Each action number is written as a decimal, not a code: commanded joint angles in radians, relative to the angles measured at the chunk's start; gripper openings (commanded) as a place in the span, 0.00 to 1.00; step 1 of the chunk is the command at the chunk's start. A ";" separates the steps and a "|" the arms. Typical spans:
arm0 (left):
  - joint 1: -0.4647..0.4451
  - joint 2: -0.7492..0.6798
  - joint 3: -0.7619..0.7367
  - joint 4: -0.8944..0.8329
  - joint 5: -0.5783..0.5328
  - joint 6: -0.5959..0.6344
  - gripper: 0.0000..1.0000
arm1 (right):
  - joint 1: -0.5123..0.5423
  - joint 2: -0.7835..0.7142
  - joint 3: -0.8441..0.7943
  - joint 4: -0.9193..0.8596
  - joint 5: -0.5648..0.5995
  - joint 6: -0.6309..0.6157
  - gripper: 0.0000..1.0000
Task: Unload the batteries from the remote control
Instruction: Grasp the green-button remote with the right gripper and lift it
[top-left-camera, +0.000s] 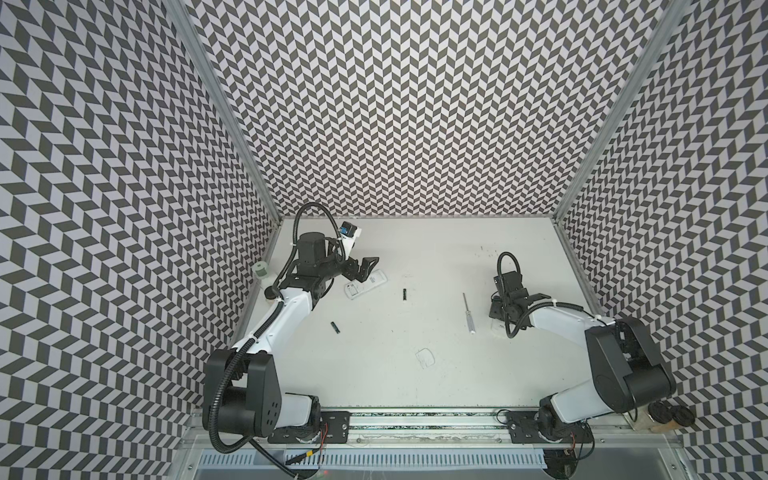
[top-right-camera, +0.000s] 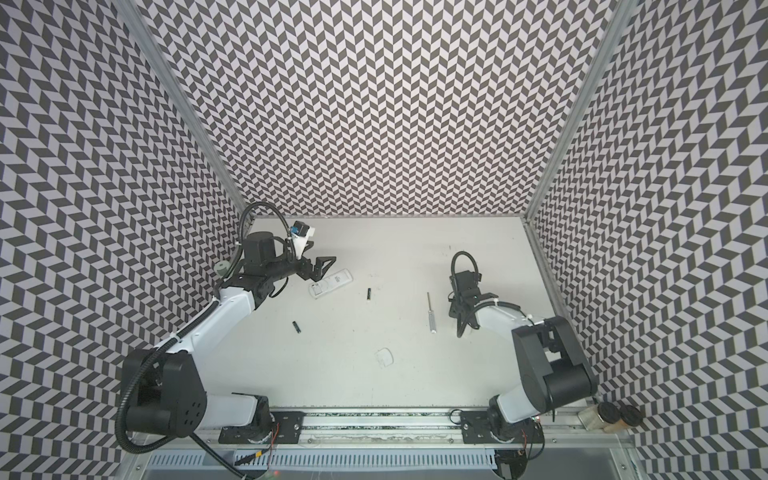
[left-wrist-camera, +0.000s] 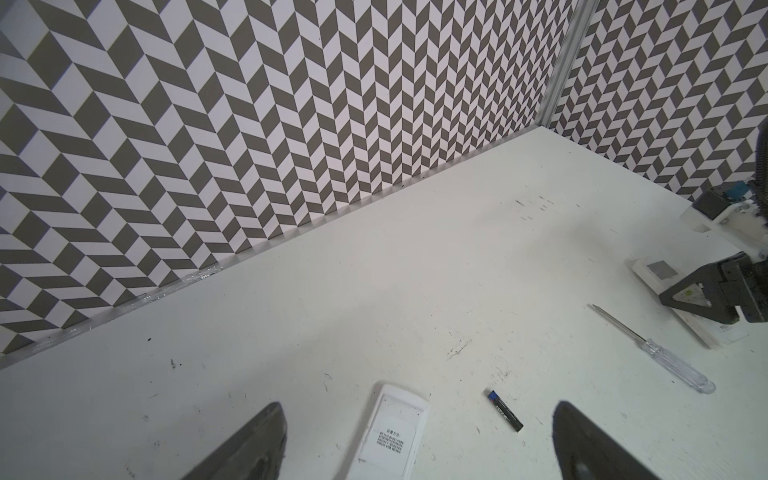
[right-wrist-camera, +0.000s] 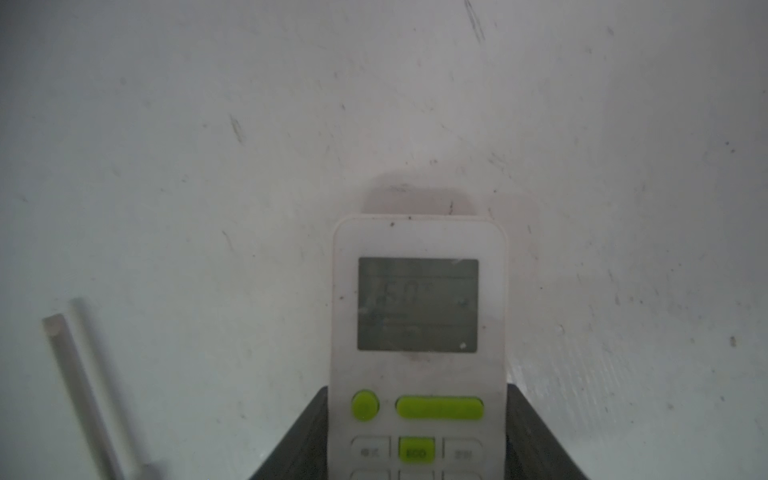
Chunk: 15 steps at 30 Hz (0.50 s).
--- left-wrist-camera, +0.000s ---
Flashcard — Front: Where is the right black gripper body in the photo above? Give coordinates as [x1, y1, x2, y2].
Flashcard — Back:
[722, 253, 767, 323]

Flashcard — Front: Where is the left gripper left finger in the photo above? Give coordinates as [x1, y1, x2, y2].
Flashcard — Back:
[183, 402, 287, 480]

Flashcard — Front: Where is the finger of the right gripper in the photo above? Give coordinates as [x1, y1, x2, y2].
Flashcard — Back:
[659, 260, 740, 324]

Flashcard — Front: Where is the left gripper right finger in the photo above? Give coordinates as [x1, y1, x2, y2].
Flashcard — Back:
[552, 401, 658, 480]

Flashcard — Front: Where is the clear handle screwdriver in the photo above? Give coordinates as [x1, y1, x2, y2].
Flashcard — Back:
[589, 304, 716, 395]

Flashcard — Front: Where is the black blue AAA battery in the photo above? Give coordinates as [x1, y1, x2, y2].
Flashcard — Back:
[485, 390, 524, 432]

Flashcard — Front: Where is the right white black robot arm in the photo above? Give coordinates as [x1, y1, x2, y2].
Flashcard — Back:
[659, 121, 767, 325]

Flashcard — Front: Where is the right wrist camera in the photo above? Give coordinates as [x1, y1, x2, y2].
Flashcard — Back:
[680, 182, 767, 262]

